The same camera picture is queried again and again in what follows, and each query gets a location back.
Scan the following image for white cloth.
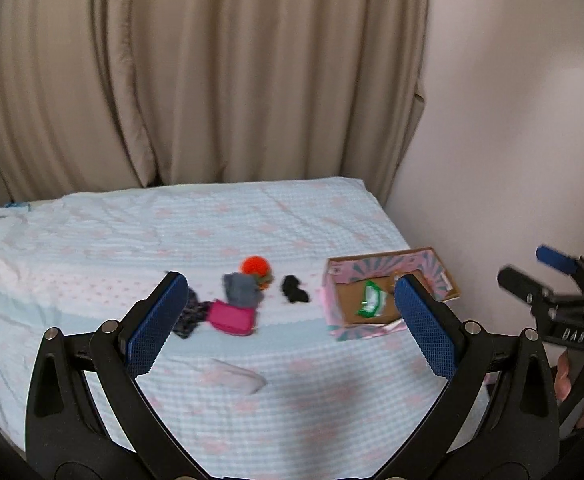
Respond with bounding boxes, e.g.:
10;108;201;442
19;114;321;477
200;360;267;396

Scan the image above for black patterned cloth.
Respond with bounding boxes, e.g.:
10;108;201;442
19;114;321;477
173;288;212;339

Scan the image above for grey soft cloth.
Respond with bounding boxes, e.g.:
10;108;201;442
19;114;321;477
222;272;263;308

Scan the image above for orange pompom toy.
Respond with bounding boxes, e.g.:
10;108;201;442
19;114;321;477
240;255;274;290

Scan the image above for small black soft object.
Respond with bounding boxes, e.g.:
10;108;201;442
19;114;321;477
280;274;310;304

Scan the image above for green white packet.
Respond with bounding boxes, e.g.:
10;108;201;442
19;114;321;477
357;280;388;318

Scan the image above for light blue checked bedspread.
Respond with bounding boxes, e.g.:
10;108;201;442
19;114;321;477
0;178;445;479

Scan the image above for pink patterned cardboard box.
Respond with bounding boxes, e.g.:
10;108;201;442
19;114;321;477
321;247;460;341

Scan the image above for beige curtain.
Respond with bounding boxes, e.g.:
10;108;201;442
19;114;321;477
0;0;429;200

